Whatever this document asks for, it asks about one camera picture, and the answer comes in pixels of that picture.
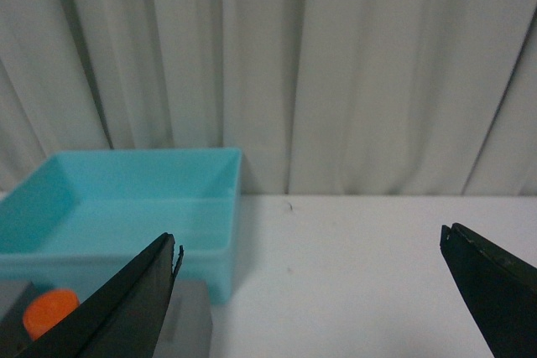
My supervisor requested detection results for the orange cylinder part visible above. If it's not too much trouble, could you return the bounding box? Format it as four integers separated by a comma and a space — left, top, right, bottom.
23, 288, 80, 340

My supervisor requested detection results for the gray block with round hole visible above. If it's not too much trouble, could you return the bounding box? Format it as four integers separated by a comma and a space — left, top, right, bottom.
1, 280, 212, 357

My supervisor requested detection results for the white curtain backdrop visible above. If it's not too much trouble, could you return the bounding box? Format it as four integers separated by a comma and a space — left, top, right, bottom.
1, 0, 536, 195

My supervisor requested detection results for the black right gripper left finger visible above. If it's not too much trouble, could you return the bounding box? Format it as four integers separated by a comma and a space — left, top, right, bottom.
18, 232, 184, 357

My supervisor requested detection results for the light blue plastic box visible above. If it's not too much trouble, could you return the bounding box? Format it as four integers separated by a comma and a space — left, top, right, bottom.
1, 148, 242, 304

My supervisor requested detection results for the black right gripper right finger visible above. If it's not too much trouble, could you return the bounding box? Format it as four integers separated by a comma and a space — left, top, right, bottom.
440, 223, 536, 357

